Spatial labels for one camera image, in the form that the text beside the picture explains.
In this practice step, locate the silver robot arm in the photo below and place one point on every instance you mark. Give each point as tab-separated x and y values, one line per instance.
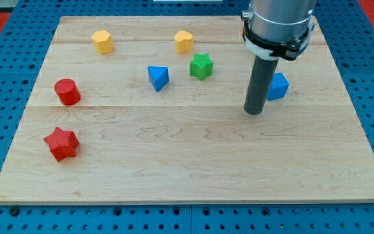
278	20

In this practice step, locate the green star block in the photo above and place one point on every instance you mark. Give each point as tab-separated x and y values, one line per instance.
201	66

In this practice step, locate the red star block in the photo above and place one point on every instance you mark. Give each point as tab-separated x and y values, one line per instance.
62	143

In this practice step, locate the blue triangle block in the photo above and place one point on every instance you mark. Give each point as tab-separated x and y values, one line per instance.
158	76

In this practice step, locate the light wooden board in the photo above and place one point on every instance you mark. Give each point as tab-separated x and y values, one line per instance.
192	142

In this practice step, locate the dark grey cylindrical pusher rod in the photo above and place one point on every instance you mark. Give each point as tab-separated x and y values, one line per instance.
259	85

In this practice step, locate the yellow heart block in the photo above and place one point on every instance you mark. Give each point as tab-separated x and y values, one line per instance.
183	41

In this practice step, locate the blue cube block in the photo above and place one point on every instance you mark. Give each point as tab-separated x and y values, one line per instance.
278	88

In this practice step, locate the yellow hexagon block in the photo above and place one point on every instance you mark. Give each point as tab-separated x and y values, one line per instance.
103	42

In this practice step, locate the red cylinder block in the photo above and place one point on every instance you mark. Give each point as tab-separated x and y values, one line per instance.
67	91

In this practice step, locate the black and white cable clamp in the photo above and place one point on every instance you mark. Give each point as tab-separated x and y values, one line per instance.
273	50

